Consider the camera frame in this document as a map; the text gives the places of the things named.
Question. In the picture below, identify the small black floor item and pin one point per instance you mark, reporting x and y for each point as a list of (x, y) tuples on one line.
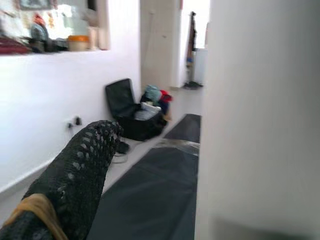
[(192, 85)]

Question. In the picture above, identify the dark red round pot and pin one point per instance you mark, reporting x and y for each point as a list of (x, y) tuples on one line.
[(12, 46)]

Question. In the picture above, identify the red cloth item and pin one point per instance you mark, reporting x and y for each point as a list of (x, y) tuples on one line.
[(166, 96)]

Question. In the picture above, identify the white plastic table leg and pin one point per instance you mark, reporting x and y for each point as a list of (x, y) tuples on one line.
[(250, 100)]

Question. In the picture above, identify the white stacked cups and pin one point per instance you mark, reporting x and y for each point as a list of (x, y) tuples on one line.
[(97, 37)]

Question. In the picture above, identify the black fabric bag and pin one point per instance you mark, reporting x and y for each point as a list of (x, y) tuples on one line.
[(140, 127)]

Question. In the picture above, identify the white plastic wrapper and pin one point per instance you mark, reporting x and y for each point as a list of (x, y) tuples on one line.
[(150, 107)]

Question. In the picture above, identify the black tablecloth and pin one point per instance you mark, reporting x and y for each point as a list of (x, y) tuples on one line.
[(150, 187)]

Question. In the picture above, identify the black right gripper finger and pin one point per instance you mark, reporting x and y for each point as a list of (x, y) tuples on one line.
[(75, 175)]

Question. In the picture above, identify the clear tape strip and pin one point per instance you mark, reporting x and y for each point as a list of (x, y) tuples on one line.
[(182, 144)]

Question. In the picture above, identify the yellow rubber band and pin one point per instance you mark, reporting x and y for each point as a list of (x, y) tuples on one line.
[(37, 205)]

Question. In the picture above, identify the orange lidded tub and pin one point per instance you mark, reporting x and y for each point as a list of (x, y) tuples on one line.
[(78, 43)]

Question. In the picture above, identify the black wall plug charger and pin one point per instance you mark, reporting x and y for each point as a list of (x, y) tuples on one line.
[(78, 121)]

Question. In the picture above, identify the dark hanging garment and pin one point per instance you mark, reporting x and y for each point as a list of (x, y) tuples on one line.
[(192, 32)]

